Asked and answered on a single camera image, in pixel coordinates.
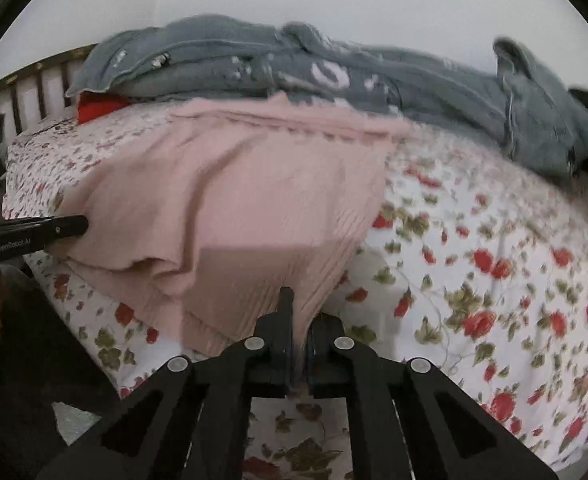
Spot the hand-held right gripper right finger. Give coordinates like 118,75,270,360
307,316,561,480

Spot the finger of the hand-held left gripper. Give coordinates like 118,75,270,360
0,214,89,263

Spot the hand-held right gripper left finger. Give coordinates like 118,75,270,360
36,286,296,480

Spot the pink knit sweater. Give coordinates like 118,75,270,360
54,92,415,361

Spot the wooden slatted headboard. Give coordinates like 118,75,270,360
0,44,100,133

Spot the person's dark clothing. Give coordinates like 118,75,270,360
0,260,121,480

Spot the red cloth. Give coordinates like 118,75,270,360
76,92,131,124

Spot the floral bedsheet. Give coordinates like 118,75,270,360
1,105,588,480

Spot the grey patterned pajama garment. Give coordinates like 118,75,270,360
66,16,588,179

